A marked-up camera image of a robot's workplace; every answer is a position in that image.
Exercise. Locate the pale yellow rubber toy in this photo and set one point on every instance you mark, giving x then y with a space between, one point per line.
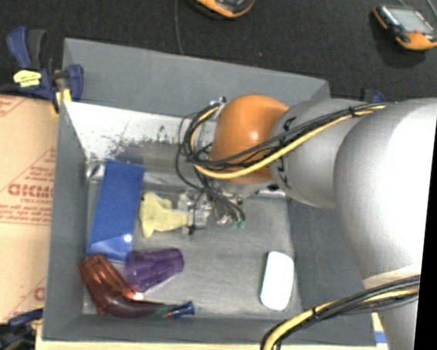
156 215

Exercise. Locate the grey metal bin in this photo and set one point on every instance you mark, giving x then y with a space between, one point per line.
231 272

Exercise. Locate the clear purple plastic cup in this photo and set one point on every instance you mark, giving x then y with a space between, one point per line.
154 267

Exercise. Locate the white oval computer mouse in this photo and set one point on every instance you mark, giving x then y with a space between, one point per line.
277 280

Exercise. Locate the blue flat block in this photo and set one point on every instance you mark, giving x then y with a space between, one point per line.
116 206

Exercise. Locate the small blue-tipped tool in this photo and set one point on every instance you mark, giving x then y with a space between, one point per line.
183 309

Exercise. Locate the clear red-brown bent plastic piece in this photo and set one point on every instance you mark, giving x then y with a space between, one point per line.
104 280

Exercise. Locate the brown cardboard board red print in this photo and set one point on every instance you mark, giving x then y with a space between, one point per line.
9 249

